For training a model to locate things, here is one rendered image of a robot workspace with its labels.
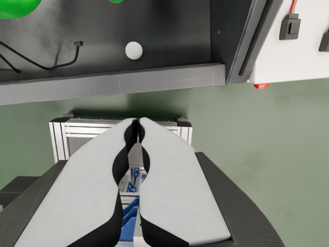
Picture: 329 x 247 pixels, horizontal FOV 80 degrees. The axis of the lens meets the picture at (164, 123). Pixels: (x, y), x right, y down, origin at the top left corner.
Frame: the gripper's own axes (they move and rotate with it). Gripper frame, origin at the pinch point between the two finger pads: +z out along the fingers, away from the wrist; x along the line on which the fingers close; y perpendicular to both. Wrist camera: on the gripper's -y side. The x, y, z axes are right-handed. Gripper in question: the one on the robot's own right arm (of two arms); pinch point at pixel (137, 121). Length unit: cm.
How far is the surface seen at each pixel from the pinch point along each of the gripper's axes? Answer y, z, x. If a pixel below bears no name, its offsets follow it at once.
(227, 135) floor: 78, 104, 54
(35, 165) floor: 99, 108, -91
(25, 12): -5.8, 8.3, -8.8
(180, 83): 7.2, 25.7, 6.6
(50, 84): 7.0, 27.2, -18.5
